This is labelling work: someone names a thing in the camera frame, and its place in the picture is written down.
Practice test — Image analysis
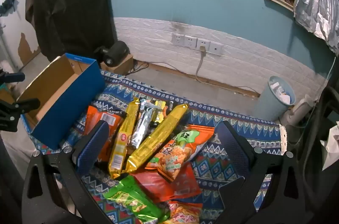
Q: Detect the patterned blue cloth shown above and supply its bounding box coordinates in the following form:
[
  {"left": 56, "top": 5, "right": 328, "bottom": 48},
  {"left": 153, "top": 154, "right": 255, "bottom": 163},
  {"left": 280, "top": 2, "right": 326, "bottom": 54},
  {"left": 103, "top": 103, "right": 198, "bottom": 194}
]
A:
[{"left": 22, "top": 69, "right": 288, "bottom": 224}]

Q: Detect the grey trash bin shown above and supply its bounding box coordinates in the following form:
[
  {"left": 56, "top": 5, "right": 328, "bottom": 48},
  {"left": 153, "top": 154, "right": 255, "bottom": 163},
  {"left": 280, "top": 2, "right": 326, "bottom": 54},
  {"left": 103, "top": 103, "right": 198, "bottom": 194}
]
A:
[{"left": 254, "top": 76, "right": 296, "bottom": 121}]

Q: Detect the silver snack packet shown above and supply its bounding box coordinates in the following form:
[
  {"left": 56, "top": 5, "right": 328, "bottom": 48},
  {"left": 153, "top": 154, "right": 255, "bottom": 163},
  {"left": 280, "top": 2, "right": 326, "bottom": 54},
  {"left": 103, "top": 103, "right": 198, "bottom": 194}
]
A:
[{"left": 128, "top": 99, "right": 157, "bottom": 149}]

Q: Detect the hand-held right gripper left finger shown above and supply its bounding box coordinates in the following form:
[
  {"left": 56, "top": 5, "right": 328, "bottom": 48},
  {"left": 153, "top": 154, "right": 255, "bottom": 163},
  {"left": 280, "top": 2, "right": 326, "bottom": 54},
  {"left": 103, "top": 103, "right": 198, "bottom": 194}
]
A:
[{"left": 22, "top": 120, "right": 112, "bottom": 224}]

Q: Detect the wooden frame strip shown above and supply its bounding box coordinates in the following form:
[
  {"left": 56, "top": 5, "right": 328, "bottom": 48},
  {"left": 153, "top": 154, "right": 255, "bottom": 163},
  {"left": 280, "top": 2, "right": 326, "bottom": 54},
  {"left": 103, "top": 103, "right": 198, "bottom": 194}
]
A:
[{"left": 262, "top": 0, "right": 295, "bottom": 13}]

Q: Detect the white wall socket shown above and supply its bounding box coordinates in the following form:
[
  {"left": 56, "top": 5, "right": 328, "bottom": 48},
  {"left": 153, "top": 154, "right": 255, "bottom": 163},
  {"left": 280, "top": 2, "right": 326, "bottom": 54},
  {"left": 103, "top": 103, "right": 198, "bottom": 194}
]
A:
[
  {"left": 196, "top": 38, "right": 211, "bottom": 52},
  {"left": 171, "top": 33, "right": 185, "bottom": 46},
  {"left": 209, "top": 41, "right": 223, "bottom": 55},
  {"left": 184, "top": 35, "right": 198, "bottom": 49}
]

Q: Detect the white plastic bag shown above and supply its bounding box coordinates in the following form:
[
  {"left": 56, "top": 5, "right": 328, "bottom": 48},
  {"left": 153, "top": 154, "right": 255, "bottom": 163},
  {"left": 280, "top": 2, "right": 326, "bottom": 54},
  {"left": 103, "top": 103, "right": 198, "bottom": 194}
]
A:
[{"left": 320, "top": 122, "right": 339, "bottom": 171}]

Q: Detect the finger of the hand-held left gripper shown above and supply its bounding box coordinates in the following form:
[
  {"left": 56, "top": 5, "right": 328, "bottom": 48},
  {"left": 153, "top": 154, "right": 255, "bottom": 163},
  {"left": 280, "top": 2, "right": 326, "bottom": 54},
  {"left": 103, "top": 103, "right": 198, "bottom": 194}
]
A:
[
  {"left": 0, "top": 98, "right": 41, "bottom": 132},
  {"left": 0, "top": 69, "right": 25, "bottom": 85}
]

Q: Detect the black floor cable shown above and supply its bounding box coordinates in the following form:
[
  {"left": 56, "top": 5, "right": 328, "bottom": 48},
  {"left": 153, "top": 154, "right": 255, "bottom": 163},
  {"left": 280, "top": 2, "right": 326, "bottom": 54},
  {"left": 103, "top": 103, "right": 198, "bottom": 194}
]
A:
[{"left": 130, "top": 60, "right": 261, "bottom": 97}]

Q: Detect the dark metal frame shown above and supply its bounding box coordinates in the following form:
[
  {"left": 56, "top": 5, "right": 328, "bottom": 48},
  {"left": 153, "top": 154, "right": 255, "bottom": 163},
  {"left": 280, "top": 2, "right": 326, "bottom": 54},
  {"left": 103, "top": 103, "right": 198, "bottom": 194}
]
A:
[{"left": 287, "top": 86, "right": 339, "bottom": 224}]

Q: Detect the black and yellow snack packet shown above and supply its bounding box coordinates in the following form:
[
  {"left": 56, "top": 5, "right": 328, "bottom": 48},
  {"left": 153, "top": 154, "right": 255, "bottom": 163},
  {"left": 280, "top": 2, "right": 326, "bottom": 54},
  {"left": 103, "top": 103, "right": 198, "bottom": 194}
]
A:
[{"left": 151, "top": 100, "right": 174, "bottom": 126}]

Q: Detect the orange and green snack packet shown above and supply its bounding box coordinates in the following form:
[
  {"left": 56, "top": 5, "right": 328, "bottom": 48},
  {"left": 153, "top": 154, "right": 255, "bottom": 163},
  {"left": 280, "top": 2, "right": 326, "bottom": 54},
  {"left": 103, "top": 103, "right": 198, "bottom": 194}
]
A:
[{"left": 144, "top": 123, "right": 215, "bottom": 182}]

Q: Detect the red snack packet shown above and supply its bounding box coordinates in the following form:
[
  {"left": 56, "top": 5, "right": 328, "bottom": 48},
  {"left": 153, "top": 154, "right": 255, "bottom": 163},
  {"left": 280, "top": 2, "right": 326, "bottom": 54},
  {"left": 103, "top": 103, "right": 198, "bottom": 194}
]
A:
[{"left": 131, "top": 162, "right": 202, "bottom": 203}]

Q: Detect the black camera device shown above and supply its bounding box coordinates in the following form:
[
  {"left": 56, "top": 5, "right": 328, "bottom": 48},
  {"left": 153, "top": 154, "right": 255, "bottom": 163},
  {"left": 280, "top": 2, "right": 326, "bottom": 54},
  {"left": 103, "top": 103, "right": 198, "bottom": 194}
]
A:
[{"left": 94, "top": 41, "right": 130, "bottom": 67}]

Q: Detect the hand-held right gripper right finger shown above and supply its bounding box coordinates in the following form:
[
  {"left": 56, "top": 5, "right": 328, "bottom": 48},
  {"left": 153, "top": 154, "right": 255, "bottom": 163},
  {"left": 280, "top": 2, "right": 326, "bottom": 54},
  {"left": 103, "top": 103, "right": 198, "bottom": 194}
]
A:
[{"left": 216, "top": 121, "right": 318, "bottom": 224}]

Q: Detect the short yellow snack packet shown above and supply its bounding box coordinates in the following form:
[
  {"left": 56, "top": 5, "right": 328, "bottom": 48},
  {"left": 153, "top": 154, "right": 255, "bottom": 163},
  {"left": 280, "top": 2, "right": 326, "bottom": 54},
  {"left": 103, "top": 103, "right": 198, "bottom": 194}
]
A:
[{"left": 108, "top": 97, "right": 140, "bottom": 179}]

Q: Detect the small brown cardboard box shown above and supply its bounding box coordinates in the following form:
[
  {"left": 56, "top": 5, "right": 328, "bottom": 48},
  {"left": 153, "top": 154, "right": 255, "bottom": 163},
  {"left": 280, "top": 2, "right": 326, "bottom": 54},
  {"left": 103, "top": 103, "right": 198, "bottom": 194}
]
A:
[{"left": 99, "top": 54, "right": 134, "bottom": 75}]

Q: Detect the dark hanging cloth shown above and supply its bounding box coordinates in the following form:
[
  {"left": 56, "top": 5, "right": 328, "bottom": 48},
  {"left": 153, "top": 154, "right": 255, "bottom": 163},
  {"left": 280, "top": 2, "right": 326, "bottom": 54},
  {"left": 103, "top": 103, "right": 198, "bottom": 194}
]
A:
[{"left": 26, "top": 0, "right": 117, "bottom": 61}]

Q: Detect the long yellow snack packet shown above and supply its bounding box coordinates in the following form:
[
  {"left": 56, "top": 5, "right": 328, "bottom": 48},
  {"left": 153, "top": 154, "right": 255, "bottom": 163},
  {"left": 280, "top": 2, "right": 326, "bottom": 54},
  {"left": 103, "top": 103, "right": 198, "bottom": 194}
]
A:
[{"left": 126, "top": 103, "right": 188, "bottom": 174}]

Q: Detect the blue cardboard box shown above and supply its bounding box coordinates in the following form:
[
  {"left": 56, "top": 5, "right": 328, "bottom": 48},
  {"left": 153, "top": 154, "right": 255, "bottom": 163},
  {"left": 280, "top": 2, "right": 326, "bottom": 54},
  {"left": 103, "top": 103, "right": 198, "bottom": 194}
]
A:
[{"left": 16, "top": 53, "right": 106, "bottom": 150}]

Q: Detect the white pipe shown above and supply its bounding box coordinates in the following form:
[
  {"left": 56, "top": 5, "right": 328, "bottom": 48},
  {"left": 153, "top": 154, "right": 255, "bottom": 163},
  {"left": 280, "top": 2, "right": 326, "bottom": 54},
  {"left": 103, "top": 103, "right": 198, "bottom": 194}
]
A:
[{"left": 281, "top": 98, "right": 314, "bottom": 126}]

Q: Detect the white plug and cable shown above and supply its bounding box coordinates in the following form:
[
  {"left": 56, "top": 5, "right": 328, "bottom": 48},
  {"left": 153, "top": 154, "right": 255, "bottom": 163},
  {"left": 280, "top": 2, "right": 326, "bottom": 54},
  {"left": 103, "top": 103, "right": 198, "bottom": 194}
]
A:
[{"left": 195, "top": 46, "right": 207, "bottom": 81}]

